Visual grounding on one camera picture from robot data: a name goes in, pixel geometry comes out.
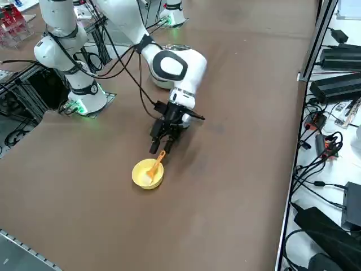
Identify aluminium frame post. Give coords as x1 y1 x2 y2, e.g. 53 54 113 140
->
298 0 339 82

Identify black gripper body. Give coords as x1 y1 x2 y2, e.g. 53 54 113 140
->
157 102 188 129

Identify small black adapter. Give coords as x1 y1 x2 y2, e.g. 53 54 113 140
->
330 28 349 43

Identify yellow plastic bowl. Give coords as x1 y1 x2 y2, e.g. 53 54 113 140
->
131 158 165 190

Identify black square box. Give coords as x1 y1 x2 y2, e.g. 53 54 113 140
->
341 182 361 230

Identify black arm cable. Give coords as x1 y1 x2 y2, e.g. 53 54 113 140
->
93 42 163 118

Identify ribbed black power brick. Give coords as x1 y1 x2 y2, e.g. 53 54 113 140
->
309 72 361 104

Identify long black power brick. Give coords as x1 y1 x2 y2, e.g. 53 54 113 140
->
320 47 361 72

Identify large black power brick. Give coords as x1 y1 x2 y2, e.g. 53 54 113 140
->
293 207 361 271

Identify clear acrylic box red items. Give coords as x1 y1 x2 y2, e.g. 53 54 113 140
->
0 5 35 43

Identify aluminium table edge rail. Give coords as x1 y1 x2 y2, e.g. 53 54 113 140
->
0 228 61 271

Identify orange black device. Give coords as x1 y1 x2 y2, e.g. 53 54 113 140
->
305 111 328 131

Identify glass pot lid with knob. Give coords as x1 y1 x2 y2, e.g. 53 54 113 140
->
162 43 190 51

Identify orange handled white brush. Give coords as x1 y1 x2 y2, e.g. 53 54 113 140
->
146 150 166 181

